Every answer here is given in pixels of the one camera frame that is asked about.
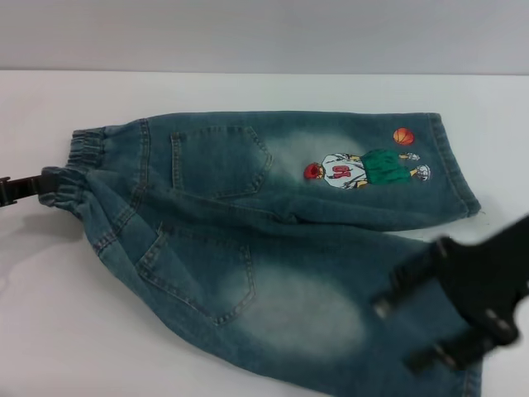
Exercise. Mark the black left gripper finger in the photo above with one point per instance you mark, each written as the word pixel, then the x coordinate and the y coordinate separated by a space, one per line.
pixel 29 186

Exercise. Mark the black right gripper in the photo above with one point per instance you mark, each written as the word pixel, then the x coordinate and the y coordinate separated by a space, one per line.
pixel 475 281

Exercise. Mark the blue denim shorts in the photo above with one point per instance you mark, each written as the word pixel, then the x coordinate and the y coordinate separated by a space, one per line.
pixel 268 207

